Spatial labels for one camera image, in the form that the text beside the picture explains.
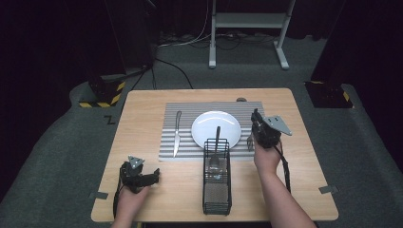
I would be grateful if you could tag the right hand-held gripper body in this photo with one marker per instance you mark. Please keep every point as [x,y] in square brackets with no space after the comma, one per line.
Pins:
[269,133]

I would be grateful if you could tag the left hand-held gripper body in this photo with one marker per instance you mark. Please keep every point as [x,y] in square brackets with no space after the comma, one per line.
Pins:
[131,177]

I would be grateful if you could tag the steel table knife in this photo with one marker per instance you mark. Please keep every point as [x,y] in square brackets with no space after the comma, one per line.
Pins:
[176,139]

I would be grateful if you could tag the person's left hand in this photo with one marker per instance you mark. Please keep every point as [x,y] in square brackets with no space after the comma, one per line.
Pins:
[131,201]

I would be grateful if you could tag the person's right hand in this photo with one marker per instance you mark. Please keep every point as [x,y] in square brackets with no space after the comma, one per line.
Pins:
[267,160]

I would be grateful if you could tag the grey tape piece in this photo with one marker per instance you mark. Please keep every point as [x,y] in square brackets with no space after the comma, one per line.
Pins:
[329,189]
[99,195]

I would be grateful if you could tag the white round plate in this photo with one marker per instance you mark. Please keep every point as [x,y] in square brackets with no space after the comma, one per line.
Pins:
[206,123]

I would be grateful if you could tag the grey striped placemat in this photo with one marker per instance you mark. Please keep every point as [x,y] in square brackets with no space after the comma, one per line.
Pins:
[190,107]

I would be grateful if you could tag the black base with hazard stripes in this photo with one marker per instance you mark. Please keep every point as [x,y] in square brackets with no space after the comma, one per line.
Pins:
[104,91]
[329,95]

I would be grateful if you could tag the white metal stand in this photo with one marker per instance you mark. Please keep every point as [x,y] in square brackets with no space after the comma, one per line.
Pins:
[247,20]

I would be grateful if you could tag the black cabinet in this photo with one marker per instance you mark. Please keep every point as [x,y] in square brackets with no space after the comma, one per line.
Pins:
[133,31]

